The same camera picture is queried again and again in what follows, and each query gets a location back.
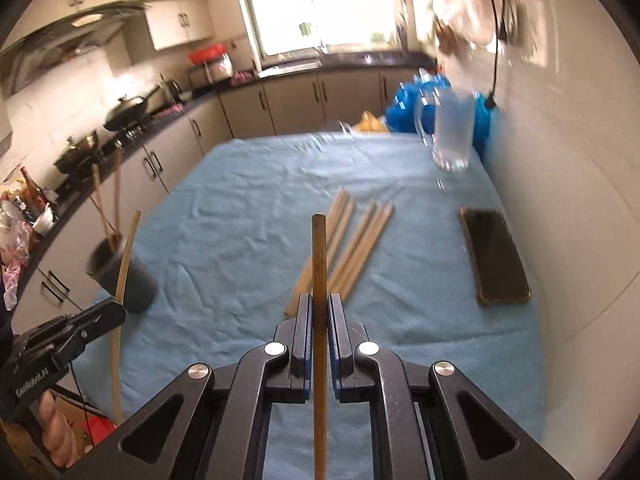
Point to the brown glass bottle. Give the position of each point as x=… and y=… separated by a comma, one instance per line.
x=32, y=190

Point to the metal kettle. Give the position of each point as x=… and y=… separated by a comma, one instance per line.
x=173, y=90

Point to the red plastic basin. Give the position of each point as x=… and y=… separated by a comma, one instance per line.
x=206, y=54

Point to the metal cooking pot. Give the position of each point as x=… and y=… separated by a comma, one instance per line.
x=75, y=152

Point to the blue tablecloth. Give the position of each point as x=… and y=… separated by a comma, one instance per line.
x=240, y=220

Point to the black chopstick holder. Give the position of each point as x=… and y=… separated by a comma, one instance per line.
x=125, y=280

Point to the cardboard box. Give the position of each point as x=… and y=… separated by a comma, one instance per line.
x=30, y=440

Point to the yellow plastic bag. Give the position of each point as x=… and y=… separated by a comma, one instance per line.
x=372, y=122

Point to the black kitchen countertop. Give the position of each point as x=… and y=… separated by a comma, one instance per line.
x=300, y=66

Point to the white bowl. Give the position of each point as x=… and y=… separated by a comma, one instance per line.
x=44, y=220

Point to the blue plastic bag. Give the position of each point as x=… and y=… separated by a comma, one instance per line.
x=402, y=110

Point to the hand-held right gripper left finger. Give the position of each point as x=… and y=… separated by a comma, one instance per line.
x=308, y=360

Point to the smartphone in brown case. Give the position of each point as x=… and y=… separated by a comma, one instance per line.
x=495, y=260

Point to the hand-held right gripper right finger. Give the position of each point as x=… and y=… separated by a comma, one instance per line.
x=333, y=360

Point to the small clear plastic piece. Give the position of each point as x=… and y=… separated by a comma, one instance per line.
x=440, y=183

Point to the black wok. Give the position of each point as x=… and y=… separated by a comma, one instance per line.
x=127, y=107

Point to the pink cloth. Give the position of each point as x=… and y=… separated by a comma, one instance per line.
x=243, y=78

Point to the wooden chopstick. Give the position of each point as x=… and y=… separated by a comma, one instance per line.
x=122, y=280
x=100, y=200
x=319, y=260

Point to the hanging white plastic bags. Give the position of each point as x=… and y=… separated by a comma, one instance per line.
x=465, y=0

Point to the bunch of wooden chopsticks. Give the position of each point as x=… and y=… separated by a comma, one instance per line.
x=350, y=255

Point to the kitchen window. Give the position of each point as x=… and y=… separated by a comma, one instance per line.
x=320, y=5

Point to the clear glass mug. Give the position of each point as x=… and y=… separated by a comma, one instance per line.
x=452, y=130

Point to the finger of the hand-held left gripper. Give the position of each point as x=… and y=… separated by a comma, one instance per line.
x=100, y=315

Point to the cream lower cabinets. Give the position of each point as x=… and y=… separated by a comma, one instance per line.
x=295, y=105

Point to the person's left hand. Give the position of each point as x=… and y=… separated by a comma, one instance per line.
x=57, y=435

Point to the range hood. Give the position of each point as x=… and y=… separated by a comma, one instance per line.
x=65, y=35

